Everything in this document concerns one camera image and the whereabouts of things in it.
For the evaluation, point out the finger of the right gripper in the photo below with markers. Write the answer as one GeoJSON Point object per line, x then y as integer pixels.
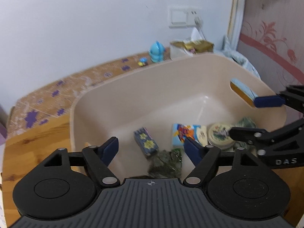
{"type": "Point", "coordinates": [292, 97]}
{"type": "Point", "coordinates": [261, 138]}

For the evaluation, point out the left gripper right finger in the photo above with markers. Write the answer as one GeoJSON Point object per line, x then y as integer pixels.
{"type": "Point", "coordinates": [204, 160]}

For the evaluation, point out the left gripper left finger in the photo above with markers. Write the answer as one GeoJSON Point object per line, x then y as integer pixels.
{"type": "Point", "coordinates": [97, 159]}

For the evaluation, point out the round cream tin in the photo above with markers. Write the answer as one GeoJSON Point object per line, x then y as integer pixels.
{"type": "Point", "coordinates": [218, 135]}

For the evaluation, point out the colourful cartoon tin box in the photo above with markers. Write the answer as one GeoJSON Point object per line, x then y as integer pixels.
{"type": "Point", "coordinates": [181, 131]}

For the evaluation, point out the green dried herb bag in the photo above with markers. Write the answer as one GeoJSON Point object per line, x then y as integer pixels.
{"type": "Point", "coordinates": [166, 164]}

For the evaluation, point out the black star pattern box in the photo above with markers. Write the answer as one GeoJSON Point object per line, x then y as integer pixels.
{"type": "Point", "coordinates": [146, 143]}

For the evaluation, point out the beige plastic storage bin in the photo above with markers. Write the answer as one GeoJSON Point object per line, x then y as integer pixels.
{"type": "Point", "coordinates": [193, 91]}

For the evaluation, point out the floral patterned side cabinet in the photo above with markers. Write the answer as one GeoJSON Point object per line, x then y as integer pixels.
{"type": "Point", "coordinates": [55, 99]}

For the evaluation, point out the small blue toy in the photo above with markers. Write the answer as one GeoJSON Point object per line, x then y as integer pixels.
{"type": "Point", "coordinates": [143, 62]}

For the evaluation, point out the gold tissue box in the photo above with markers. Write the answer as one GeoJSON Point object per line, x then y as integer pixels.
{"type": "Point", "coordinates": [195, 44]}

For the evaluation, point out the blue toy figure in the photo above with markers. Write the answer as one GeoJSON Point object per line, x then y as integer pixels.
{"type": "Point", "coordinates": [156, 52]}

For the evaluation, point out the white wall switch socket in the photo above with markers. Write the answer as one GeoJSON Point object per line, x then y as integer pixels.
{"type": "Point", "coordinates": [183, 16]}

